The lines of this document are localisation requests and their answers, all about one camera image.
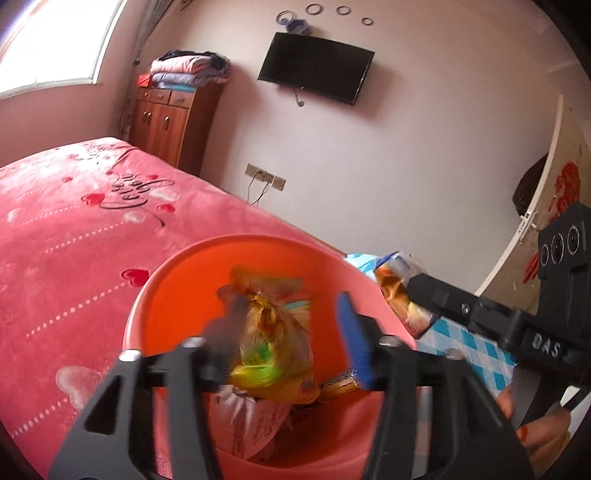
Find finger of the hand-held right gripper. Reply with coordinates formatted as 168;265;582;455
406;272;513;342

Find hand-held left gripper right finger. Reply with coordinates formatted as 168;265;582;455
336;291;529;480

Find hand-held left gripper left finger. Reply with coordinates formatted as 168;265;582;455
48;295;250;480

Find orange blue snack packet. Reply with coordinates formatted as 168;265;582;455
373;251;439;340

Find yellow snack packet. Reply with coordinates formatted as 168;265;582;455
216;265;321;404

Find orange plastic basin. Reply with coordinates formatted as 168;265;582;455
122;233;421;476

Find person's right hand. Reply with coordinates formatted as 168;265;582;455
496;383;573;462

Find blue white checkered tablecloth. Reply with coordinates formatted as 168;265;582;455
344;251;520;402

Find white crumpled packet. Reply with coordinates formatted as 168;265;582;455
210;385;291;462

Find dark hanging bag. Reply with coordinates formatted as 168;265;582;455
512;154;550;217

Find red hanging door ornament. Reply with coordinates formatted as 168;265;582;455
522;161;583;283

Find pink heart bedspread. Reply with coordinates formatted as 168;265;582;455
0;136;345;476

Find cream door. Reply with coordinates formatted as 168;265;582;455
473;95;591;296

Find brown wooden cabinet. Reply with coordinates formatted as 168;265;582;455
128;76;227;178

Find patterned curtain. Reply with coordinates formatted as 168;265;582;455
111;0;162;141

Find pile of folded blankets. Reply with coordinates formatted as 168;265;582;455
150;50;232;89

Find bright window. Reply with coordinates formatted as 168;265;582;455
0;0;125;100

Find metal door handle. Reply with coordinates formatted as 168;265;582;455
517;209;542;243

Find black outlet cables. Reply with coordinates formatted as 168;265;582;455
247;173;273;206

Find wall outlet panel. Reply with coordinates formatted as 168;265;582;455
245;163;287;190

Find black wall television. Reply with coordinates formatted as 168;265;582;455
257;31;376;106

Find ring wall stickers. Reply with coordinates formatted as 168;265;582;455
276;2;374;35

